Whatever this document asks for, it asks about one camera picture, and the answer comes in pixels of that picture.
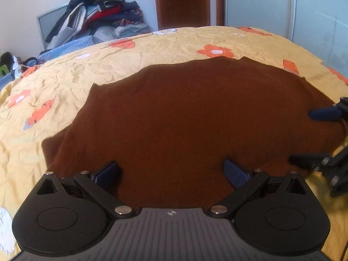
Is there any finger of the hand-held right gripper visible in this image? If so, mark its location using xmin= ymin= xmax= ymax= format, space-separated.
xmin=288 ymin=153 xmax=331 ymax=173
xmin=309 ymin=96 xmax=348 ymax=122

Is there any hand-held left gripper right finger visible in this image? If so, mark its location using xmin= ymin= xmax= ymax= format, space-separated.
xmin=209 ymin=159 xmax=309 ymax=218

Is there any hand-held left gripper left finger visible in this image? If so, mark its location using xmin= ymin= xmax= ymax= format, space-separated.
xmin=35 ymin=160 xmax=136 ymax=218

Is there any brown knitted sweater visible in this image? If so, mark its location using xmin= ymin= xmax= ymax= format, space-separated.
xmin=42 ymin=57 xmax=348 ymax=210

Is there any pile of clothes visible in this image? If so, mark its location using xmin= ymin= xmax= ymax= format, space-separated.
xmin=45 ymin=0 xmax=153 ymax=51

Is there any yellow flower-print bed sheet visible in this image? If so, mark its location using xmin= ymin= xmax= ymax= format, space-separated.
xmin=0 ymin=27 xmax=348 ymax=261

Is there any frosted glass wardrobe door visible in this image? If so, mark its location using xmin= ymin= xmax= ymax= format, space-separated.
xmin=224 ymin=0 xmax=348 ymax=70

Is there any blue quilted blanket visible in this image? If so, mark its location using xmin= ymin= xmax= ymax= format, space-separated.
xmin=0 ymin=36 xmax=104 ymax=90

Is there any dark plush toy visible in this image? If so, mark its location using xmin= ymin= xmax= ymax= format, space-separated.
xmin=0 ymin=52 xmax=22 ymax=78

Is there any grey framed panel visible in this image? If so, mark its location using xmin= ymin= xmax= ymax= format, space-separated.
xmin=37 ymin=4 xmax=70 ymax=51

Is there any brown wooden door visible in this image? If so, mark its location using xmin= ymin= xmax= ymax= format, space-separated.
xmin=154 ymin=0 xmax=226 ymax=31

